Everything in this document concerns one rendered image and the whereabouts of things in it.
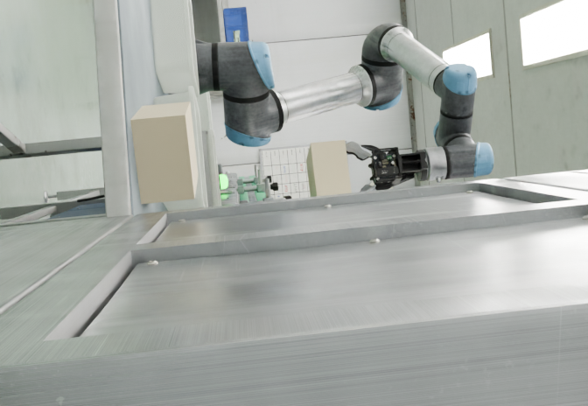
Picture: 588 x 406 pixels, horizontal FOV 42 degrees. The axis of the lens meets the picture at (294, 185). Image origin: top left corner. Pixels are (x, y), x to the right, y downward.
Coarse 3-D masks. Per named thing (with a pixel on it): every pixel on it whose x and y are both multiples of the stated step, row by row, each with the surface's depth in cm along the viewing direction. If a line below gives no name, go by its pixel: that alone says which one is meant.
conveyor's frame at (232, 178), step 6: (228, 174) 355; (234, 174) 349; (228, 180) 300; (234, 180) 295; (234, 192) 226; (222, 198) 210; (228, 198) 206; (234, 198) 205; (222, 204) 189; (228, 204) 188
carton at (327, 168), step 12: (312, 144) 166; (324, 144) 167; (336, 144) 167; (312, 156) 166; (324, 156) 166; (336, 156) 166; (312, 168) 167; (324, 168) 165; (336, 168) 166; (312, 180) 170; (324, 180) 165; (336, 180) 165; (348, 180) 165; (312, 192) 173; (324, 192) 164; (336, 192) 164; (348, 192) 165
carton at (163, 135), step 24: (144, 120) 106; (168, 120) 106; (144, 144) 106; (168, 144) 107; (192, 144) 118; (144, 168) 107; (168, 168) 108; (192, 168) 112; (144, 192) 108; (168, 192) 108; (192, 192) 109
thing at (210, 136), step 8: (208, 136) 164; (208, 144) 165; (208, 152) 165; (208, 160) 165; (216, 160) 181; (216, 168) 181; (216, 176) 181; (216, 184) 165; (216, 192) 165; (216, 200) 165
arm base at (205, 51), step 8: (200, 48) 182; (208, 48) 183; (216, 48) 183; (200, 56) 181; (208, 56) 182; (216, 56) 182; (200, 64) 181; (208, 64) 181; (216, 64) 181; (200, 72) 181; (208, 72) 182; (216, 72) 182; (200, 80) 182; (208, 80) 183; (216, 80) 183; (200, 88) 184; (208, 88) 185; (216, 88) 186
